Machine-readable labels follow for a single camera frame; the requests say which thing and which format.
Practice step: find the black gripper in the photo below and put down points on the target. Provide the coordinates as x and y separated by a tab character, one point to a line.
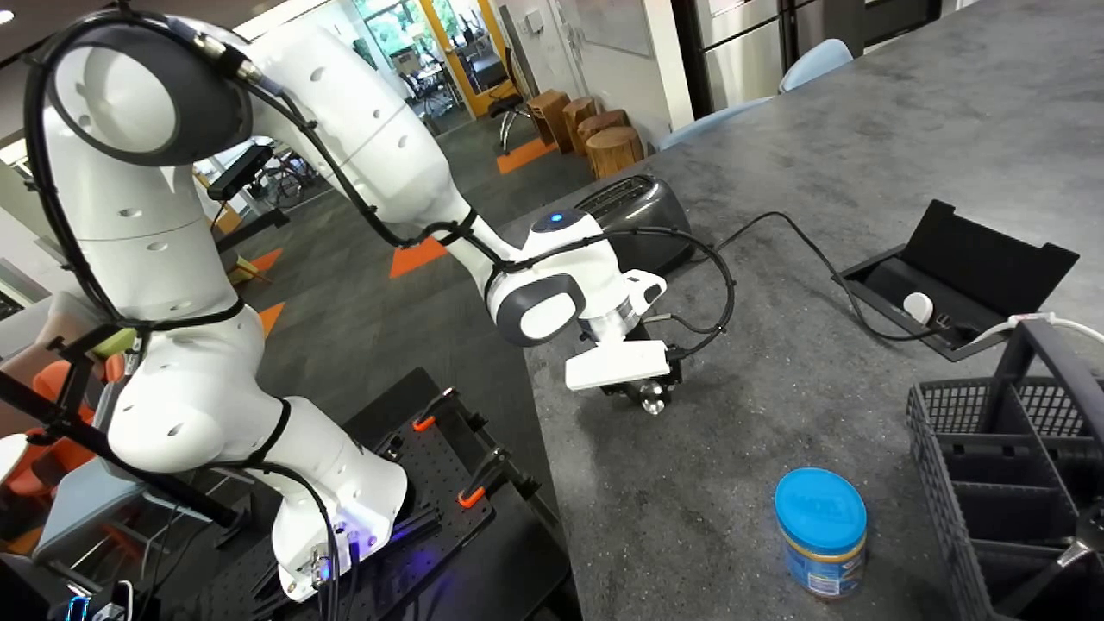
644	383

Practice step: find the silver metal spoon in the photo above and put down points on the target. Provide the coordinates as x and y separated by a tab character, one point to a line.
654	405

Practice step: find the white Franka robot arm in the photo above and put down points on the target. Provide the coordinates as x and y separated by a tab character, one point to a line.
174	252

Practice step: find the black mesh utensil holder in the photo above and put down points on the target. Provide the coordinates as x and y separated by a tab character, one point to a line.
1012	472

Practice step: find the black two-slot toaster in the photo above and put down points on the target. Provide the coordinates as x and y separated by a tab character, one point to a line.
650	207

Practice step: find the blue-lidded jar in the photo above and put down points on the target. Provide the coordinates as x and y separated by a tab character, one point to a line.
821	529

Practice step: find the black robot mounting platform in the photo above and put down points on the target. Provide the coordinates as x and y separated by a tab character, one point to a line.
485	565

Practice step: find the white round plug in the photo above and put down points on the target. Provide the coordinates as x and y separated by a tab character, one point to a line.
917	310

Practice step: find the light blue chair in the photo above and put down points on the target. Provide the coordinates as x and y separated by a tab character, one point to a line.
817	64
716	121

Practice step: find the black pop-up outlet box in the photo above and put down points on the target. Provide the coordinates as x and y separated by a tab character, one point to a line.
976	263

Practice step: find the stainless steel refrigerator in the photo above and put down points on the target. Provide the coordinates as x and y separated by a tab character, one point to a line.
744	46

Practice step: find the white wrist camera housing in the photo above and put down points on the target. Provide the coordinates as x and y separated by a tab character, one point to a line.
616	367

